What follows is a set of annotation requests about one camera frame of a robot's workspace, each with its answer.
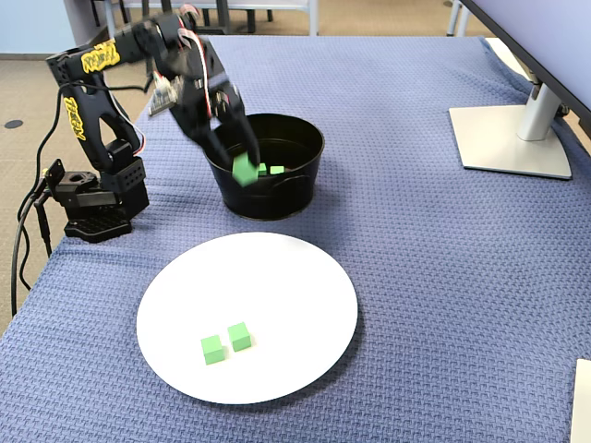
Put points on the black round floor disc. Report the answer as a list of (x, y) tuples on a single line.
[(14, 123)]

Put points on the green cube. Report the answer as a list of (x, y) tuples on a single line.
[(277, 170), (239, 337), (262, 169), (213, 350), (244, 170)]

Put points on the white round plate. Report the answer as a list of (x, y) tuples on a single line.
[(277, 286)]

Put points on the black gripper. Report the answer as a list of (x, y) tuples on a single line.
[(213, 121)]

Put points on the grey table legs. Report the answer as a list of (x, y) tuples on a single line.
[(457, 18)]

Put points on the blue woven tablecloth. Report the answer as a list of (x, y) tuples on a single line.
[(438, 277)]

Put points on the black furniture leg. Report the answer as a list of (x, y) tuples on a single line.
[(94, 11)]

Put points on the black chair leg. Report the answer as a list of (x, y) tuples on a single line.
[(268, 11), (250, 18)]

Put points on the dark framed computer monitor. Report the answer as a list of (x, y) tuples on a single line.
[(554, 37)]

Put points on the white flat panel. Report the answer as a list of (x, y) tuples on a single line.
[(582, 401)]

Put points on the black metal bucket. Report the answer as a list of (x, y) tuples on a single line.
[(277, 198)]

